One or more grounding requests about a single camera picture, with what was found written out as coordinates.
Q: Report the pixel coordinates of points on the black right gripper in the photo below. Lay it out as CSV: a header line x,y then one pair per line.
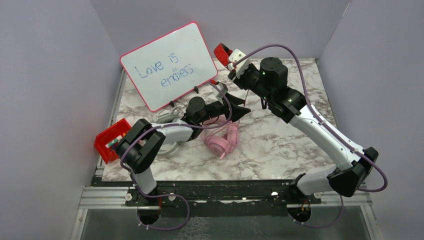
x,y
239,81

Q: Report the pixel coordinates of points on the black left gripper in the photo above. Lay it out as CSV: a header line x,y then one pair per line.
x,y
237,112

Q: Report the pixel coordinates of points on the pink headphones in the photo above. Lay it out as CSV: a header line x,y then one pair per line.
x,y
222,140

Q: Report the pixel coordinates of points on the red black headphones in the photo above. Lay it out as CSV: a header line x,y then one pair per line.
x,y
222,54

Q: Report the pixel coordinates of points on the grey white headphones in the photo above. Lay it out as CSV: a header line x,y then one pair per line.
x,y
167,116

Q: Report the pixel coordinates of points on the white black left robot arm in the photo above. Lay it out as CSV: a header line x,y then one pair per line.
x,y
141,144

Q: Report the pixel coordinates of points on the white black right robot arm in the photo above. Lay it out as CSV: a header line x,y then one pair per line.
x,y
352,165

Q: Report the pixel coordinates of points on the pink framed whiteboard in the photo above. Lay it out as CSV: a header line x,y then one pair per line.
x,y
167,68

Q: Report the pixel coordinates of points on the red plastic bin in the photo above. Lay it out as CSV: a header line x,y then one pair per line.
x,y
106,141

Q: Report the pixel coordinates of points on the white green marker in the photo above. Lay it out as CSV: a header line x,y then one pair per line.
x,y
113,142

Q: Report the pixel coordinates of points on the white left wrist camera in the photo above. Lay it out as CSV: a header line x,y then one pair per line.
x,y
219,89

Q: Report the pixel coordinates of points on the black metal base rail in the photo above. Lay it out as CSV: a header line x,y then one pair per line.
x,y
216,198

